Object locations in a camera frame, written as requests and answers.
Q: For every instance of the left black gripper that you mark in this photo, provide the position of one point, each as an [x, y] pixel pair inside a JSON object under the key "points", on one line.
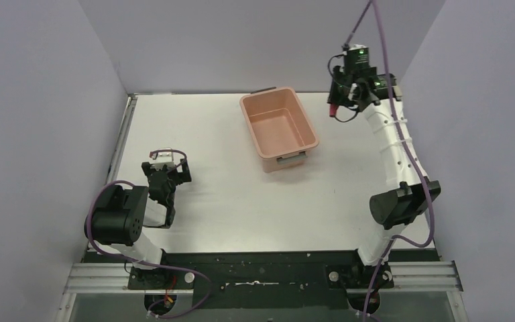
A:
{"points": [[164, 176]]}

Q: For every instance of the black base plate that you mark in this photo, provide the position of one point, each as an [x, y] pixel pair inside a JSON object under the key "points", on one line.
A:
{"points": [[207, 266]]}

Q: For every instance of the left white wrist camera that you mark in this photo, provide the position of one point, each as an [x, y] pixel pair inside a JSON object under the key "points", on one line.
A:
{"points": [[162, 157]]}

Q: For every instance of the aluminium rail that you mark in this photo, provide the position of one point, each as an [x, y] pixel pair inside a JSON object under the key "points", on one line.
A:
{"points": [[111, 278], [121, 138]]}

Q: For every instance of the left side aluminium rail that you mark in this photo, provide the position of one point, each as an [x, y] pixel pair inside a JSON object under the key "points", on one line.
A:
{"points": [[121, 138]]}

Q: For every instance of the aluminium front rail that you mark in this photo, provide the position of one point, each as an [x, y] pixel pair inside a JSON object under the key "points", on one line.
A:
{"points": [[111, 278]]}

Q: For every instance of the pink plastic bin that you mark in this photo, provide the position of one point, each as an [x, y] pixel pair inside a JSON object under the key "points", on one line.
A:
{"points": [[279, 126]]}

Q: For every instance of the red black screwdriver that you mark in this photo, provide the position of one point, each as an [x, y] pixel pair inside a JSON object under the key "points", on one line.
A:
{"points": [[333, 110]]}

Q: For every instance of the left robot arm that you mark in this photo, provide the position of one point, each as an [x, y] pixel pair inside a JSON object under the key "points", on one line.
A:
{"points": [[119, 216]]}

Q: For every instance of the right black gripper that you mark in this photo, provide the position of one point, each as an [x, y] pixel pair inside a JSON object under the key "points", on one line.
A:
{"points": [[346, 90]]}

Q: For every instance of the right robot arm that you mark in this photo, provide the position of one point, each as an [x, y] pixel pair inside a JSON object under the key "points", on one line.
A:
{"points": [[357, 86]]}

